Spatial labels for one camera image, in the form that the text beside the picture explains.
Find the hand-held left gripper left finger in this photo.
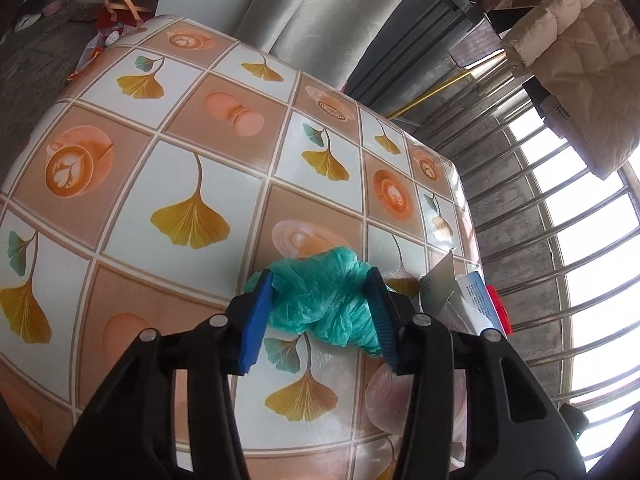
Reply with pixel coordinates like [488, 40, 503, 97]
[57, 269, 276, 480]

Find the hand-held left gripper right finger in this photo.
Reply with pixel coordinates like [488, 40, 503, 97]
[362, 266, 586, 480]

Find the green plastic bag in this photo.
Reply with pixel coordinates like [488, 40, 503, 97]
[245, 246, 396, 361]

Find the silver paper carton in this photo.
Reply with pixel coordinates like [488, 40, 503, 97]
[419, 250, 481, 333]

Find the white and blue packet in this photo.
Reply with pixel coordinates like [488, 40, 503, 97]
[452, 271, 501, 333]

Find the red foil wrapper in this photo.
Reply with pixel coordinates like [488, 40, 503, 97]
[486, 285, 514, 337]

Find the metal window railing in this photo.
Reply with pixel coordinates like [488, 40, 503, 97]
[410, 50, 640, 461]

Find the ginkgo leaf printed tablecloth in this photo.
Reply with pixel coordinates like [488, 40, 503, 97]
[0, 14, 483, 480]

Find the yellow pole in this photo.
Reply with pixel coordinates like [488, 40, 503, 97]
[387, 71, 473, 120]

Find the dark hanging garment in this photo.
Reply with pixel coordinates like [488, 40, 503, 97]
[522, 77, 581, 141]

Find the grey patterned panel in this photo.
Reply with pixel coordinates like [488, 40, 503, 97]
[234, 0, 453, 92]

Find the dark metal frame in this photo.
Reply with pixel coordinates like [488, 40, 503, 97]
[345, 0, 501, 116]

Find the red bag with orange handles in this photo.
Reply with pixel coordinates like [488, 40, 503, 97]
[95, 0, 153, 36]

